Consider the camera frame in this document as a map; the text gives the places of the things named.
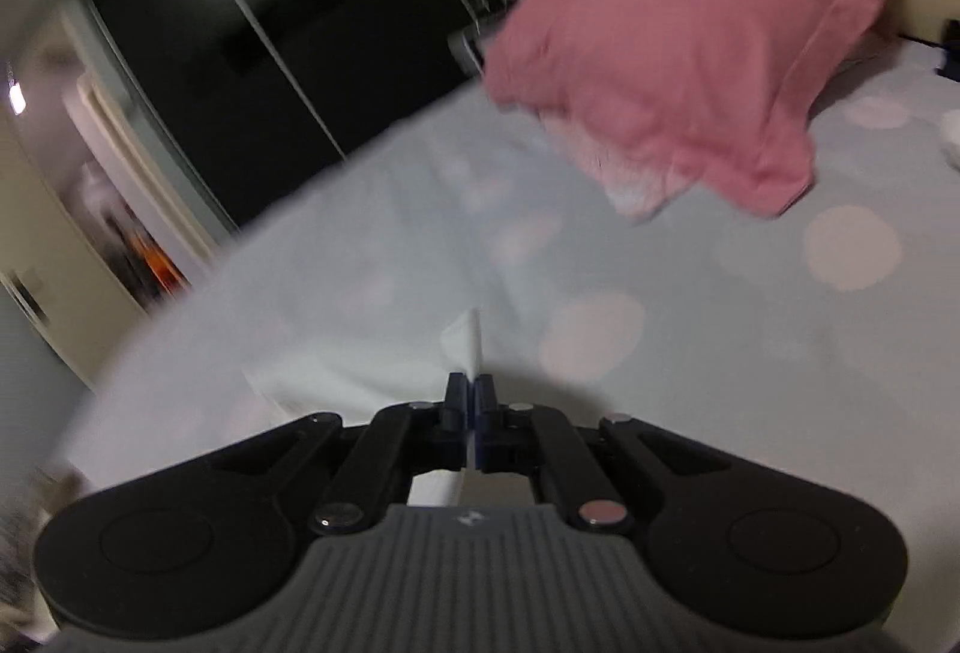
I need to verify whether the white t-shirt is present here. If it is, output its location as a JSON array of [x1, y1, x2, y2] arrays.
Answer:
[[239, 305, 485, 512]]

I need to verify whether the light pink pillowcase underneath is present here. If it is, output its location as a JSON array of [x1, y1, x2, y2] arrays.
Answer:
[[540, 115, 695, 221]]

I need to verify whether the grey polka dot bedsheet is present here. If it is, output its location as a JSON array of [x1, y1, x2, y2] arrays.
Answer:
[[64, 40, 958, 651]]

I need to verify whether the white nightstand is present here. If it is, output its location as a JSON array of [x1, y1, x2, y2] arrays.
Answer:
[[448, 11, 506, 76]]

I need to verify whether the pink pillow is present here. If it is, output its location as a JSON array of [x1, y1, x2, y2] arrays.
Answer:
[[483, 0, 889, 217]]

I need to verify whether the black sliding wardrobe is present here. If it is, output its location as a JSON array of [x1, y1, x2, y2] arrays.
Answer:
[[85, 0, 505, 227]]

